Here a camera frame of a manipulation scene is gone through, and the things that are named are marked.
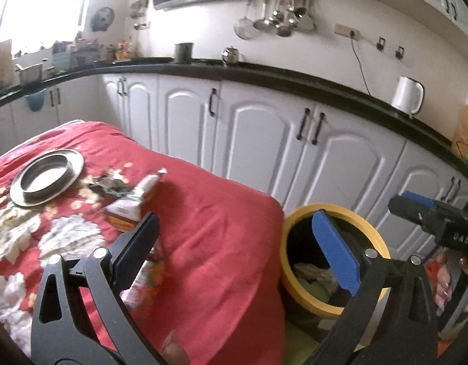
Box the pale cutting board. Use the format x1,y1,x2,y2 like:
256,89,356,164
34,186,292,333
0,40,14,86

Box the black power cable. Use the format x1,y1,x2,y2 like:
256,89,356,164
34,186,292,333
350,37,372,96

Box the bright window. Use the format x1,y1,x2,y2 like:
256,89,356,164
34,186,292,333
0,0,95,57

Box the dark candy wrapper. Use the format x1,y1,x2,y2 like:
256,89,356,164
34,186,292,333
88,173,135,199

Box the yellow trash bin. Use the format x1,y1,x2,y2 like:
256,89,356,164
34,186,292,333
280,203,393,318

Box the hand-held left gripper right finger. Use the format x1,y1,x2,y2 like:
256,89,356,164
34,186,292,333
306,209,439,365

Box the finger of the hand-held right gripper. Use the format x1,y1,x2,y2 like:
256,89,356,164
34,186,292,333
388,195,435,232
403,191,437,210

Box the white squeezed tube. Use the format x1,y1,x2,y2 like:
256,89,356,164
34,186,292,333
132,168,168,199

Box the round metal plate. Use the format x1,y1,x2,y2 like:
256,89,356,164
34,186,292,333
10,148,85,208

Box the black kitchen countertop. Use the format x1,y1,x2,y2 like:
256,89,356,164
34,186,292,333
0,57,468,177

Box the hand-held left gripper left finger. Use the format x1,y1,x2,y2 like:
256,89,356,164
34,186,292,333
30,213,189,365

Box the group of condiment bottles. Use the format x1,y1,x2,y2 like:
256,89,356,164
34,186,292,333
115,40,139,62

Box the round wall fan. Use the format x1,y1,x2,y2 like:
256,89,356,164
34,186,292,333
92,7,116,33

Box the hanging metal ladles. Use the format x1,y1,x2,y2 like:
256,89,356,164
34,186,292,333
254,0,318,38

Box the red floral blanket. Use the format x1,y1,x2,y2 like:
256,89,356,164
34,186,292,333
0,120,288,365

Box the black canister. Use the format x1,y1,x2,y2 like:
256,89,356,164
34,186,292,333
174,43,194,64

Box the round metal dish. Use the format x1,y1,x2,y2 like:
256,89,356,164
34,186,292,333
21,154,73,195

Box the white printed snack packet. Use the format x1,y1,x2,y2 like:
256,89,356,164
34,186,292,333
121,242,167,309

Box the wall power outlet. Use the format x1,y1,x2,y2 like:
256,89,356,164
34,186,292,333
334,23,362,41

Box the blue hanging bag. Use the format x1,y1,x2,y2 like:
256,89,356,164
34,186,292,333
25,89,48,112

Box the hanging utensil rack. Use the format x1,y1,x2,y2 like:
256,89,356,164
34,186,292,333
129,0,153,31

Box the white electric kettle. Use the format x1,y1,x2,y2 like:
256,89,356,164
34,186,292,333
391,76,425,117

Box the person's left hand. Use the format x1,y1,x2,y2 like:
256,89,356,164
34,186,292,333
161,330,191,365

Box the white kitchen base cabinets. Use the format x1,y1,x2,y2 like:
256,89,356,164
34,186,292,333
0,74,468,263

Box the metal pot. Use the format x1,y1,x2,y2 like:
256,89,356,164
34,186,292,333
16,63,45,85

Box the metal teapot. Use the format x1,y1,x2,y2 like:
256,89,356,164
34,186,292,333
222,46,244,66

